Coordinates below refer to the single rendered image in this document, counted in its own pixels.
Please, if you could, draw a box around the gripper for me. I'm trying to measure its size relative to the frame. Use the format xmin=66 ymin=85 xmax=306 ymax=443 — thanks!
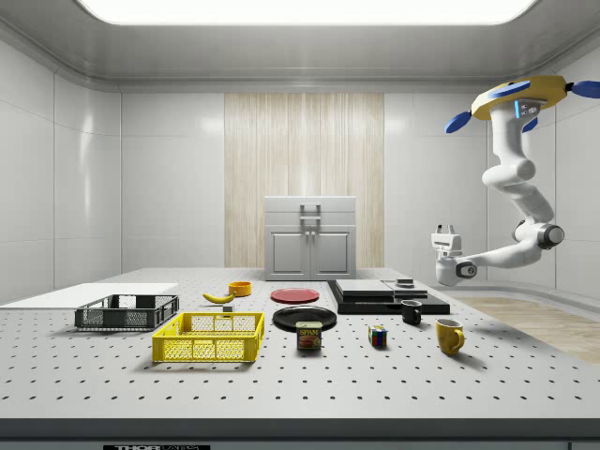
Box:
xmin=429 ymin=223 xmax=463 ymax=259

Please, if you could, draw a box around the puzzle cube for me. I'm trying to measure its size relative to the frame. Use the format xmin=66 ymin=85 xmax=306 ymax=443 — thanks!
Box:
xmin=367 ymin=324 xmax=389 ymax=349

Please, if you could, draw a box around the black mug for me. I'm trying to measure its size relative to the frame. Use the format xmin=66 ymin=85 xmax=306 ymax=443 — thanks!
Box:
xmin=400 ymin=299 xmax=423 ymax=325

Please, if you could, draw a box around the yellow mug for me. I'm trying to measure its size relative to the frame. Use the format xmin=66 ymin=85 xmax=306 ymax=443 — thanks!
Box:
xmin=435 ymin=318 xmax=466 ymax=355

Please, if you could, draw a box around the black stove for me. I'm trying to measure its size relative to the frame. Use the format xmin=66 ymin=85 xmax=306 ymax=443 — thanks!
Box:
xmin=326 ymin=277 xmax=452 ymax=315

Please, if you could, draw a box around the white cabinet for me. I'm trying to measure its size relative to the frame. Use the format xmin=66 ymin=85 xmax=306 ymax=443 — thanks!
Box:
xmin=263 ymin=195 xmax=357 ymax=281

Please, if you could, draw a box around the red plate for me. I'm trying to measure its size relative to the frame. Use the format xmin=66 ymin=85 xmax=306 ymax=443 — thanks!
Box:
xmin=270 ymin=287 xmax=321 ymax=304

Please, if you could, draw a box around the flat-sided can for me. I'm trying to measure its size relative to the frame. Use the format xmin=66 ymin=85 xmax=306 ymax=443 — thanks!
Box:
xmin=295 ymin=321 xmax=323 ymax=352

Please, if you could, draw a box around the black plate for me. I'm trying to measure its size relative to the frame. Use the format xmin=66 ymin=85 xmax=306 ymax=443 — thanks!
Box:
xmin=272 ymin=305 xmax=338 ymax=331

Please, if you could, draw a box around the drone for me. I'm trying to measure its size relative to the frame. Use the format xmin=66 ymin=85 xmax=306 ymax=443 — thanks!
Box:
xmin=443 ymin=73 xmax=600 ymax=136

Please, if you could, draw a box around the yellow basket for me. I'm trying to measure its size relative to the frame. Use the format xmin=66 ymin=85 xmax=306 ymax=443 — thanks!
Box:
xmin=151 ymin=311 xmax=266 ymax=364

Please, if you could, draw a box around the dark grey basket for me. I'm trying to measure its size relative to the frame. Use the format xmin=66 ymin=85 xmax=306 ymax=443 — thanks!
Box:
xmin=74 ymin=293 xmax=181 ymax=332

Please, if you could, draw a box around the white board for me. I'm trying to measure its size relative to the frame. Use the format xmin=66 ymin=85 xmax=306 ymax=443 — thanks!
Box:
xmin=0 ymin=282 xmax=180 ymax=309

